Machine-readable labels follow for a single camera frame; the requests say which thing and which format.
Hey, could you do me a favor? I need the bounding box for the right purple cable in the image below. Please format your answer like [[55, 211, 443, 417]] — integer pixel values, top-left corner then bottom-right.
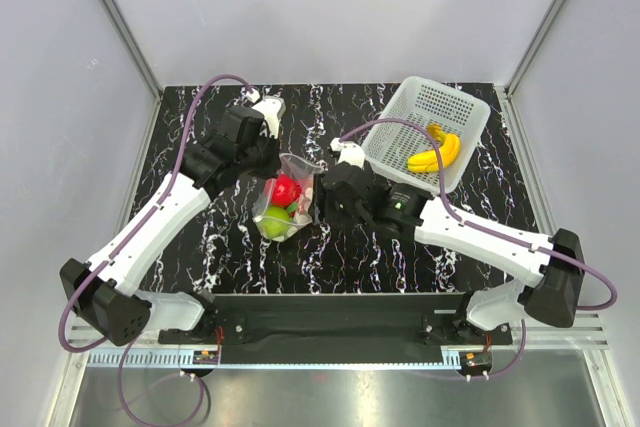
[[339, 117, 619, 381]]

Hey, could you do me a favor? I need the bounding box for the black marble pattern mat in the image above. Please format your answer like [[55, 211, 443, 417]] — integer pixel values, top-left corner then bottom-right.
[[140, 83, 538, 294]]

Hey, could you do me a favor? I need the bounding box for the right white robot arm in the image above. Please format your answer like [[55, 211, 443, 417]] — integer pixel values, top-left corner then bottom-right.
[[311, 162, 584, 344]]

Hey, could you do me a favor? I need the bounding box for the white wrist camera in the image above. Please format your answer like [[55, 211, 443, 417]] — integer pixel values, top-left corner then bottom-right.
[[330, 138, 366, 169], [245, 89, 286, 139]]

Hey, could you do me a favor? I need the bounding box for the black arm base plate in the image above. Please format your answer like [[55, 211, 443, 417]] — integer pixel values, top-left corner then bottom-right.
[[158, 293, 512, 367]]

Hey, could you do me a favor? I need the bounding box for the aluminium frame post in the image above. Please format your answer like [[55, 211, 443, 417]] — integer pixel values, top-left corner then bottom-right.
[[69, 0, 164, 103], [504, 0, 569, 98]]

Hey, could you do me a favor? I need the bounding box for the yellow banana bunch toy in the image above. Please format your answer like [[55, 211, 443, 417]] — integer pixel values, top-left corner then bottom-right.
[[407, 124, 461, 173]]

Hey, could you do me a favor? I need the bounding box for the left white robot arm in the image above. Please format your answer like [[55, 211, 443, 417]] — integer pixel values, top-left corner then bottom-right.
[[60, 97, 285, 346]]

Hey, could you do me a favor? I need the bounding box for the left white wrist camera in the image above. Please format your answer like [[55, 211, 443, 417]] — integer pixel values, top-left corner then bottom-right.
[[245, 89, 286, 139]]

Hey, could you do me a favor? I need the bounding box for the right aluminium frame post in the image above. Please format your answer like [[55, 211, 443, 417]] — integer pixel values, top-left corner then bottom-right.
[[504, 0, 569, 98]]

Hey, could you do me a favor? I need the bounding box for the green apple toy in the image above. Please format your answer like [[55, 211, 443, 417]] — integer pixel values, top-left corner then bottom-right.
[[257, 206, 290, 240]]

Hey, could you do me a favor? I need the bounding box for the red apple toy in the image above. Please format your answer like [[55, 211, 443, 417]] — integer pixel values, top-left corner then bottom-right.
[[271, 174, 302, 208]]

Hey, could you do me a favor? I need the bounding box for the white plastic basket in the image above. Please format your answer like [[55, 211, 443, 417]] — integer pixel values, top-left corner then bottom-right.
[[362, 76, 490, 194]]

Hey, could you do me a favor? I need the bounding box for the purple cable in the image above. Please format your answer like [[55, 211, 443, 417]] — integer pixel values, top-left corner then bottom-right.
[[58, 75, 261, 423], [339, 117, 619, 381]]

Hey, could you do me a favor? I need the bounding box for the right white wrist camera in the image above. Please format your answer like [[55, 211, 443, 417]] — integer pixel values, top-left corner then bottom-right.
[[330, 138, 366, 169]]

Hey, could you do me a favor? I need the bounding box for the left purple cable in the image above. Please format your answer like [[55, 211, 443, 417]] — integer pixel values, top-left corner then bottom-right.
[[58, 75, 261, 423]]

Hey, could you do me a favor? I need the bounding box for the left aluminium frame post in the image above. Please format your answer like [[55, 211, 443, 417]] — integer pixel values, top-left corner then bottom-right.
[[69, 0, 164, 103]]

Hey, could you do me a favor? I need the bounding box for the clear dotted zip top bag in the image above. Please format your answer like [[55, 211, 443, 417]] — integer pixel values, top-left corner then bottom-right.
[[252, 153, 323, 242]]

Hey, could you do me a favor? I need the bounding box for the slotted white cable duct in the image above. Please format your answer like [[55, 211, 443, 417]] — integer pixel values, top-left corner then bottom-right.
[[87, 349, 220, 369]]

